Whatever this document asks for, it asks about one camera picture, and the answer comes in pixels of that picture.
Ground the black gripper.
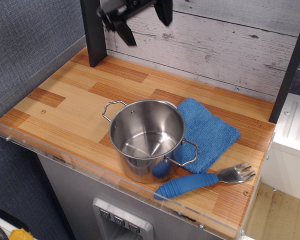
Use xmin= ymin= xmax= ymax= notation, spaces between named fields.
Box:
xmin=96 ymin=0 xmax=173 ymax=47

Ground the clear acrylic table guard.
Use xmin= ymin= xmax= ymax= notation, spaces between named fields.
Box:
xmin=0 ymin=37 xmax=275 ymax=240

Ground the right black vertical post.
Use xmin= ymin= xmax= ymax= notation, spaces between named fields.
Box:
xmin=268 ymin=32 xmax=300 ymax=124

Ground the blue handled metal fork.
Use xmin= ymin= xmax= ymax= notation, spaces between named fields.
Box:
xmin=154 ymin=162 xmax=256 ymax=201

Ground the stainless steel pot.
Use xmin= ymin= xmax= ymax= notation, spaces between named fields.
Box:
xmin=102 ymin=99 xmax=199 ymax=184

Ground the blue folded cloth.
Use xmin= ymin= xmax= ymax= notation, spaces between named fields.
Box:
xmin=177 ymin=98 xmax=241 ymax=174

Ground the grey cabinet with button panel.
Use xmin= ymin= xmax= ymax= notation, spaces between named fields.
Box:
xmin=38 ymin=155 xmax=218 ymax=240

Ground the yellow taped object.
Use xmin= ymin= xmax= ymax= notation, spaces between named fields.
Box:
xmin=8 ymin=228 xmax=35 ymax=240

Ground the black vertical post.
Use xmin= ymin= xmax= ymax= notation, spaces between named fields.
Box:
xmin=80 ymin=0 xmax=107 ymax=68
xmin=268 ymin=32 xmax=300 ymax=124

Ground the left black vertical post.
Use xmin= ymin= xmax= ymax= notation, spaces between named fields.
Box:
xmin=80 ymin=0 xmax=107 ymax=68

